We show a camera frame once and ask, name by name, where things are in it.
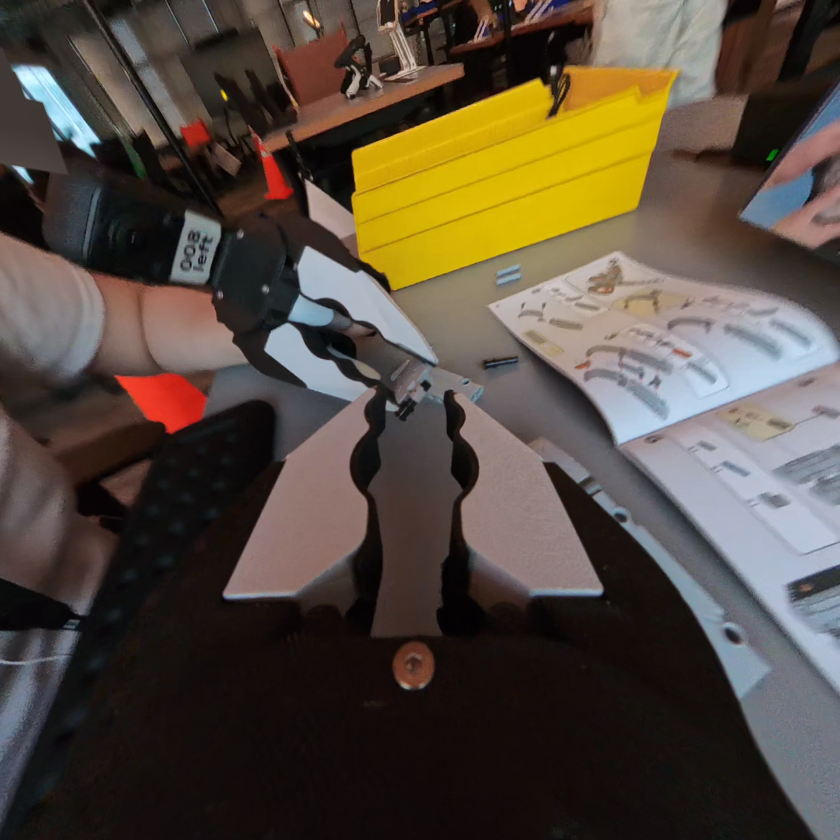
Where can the person's left forearm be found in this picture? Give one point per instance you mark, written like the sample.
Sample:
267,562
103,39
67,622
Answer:
170,328

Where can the grey desk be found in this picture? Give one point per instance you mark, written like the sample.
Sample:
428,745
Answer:
453,321

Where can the brown chair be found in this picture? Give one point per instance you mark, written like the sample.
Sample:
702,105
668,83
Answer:
315,65

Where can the yellow storage bin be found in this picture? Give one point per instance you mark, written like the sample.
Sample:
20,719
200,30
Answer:
499,197

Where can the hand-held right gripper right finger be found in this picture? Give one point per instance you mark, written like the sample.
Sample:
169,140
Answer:
525,525

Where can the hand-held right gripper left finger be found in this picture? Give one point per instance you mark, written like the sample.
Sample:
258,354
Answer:
295,525

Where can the white instruction booklet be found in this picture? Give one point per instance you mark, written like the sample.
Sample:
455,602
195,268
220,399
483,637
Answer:
656,394

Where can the black device with green light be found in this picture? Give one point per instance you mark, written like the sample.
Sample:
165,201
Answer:
761,124

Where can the hanging white paper sheet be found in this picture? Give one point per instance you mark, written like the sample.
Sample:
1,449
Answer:
328,216

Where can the wooden background table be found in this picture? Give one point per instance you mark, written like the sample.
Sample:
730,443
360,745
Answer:
367,105

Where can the striped orange traffic cone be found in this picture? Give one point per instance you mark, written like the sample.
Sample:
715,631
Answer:
275,174

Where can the black toy connector pin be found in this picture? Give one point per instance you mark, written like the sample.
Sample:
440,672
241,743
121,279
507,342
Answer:
500,361
405,411

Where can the light grey plate with bolt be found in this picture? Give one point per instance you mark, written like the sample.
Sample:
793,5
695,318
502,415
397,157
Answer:
745,666

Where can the black perforated wrist rest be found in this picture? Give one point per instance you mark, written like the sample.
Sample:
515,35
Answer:
190,472

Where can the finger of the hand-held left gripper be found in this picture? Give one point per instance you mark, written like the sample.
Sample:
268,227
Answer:
367,302
295,358

